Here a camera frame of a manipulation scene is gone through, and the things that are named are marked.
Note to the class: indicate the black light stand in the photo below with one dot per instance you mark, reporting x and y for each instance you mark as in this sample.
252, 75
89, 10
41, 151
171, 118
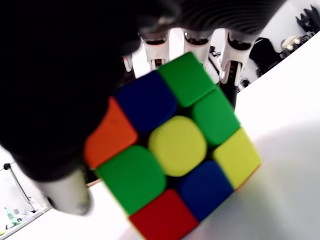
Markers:
17, 181

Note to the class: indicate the multicoloured Rubik's cube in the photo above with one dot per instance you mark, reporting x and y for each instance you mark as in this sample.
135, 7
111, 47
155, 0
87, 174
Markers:
175, 147

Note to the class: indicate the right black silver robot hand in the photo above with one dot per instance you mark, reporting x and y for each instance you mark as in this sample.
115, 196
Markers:
50, 75

